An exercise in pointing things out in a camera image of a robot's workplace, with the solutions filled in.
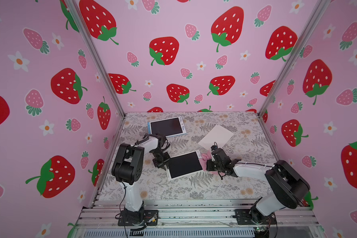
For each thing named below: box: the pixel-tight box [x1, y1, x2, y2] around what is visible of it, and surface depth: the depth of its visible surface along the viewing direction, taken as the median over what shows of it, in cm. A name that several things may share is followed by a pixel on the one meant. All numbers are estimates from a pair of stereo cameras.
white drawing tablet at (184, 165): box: [166, 149, 204, 181], surface depth 94 cm
